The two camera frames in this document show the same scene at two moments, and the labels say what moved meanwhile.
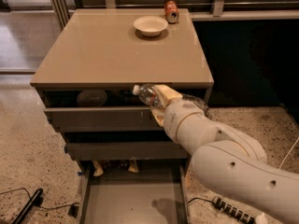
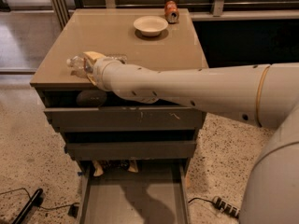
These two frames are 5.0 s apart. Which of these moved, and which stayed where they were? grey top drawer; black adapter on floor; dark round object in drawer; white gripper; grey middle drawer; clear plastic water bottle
Moved: white gripper; clear plastic water bottle
Stayed: dark round object in drawer; black adapter on floor; grey middle drawer; grey top drawer
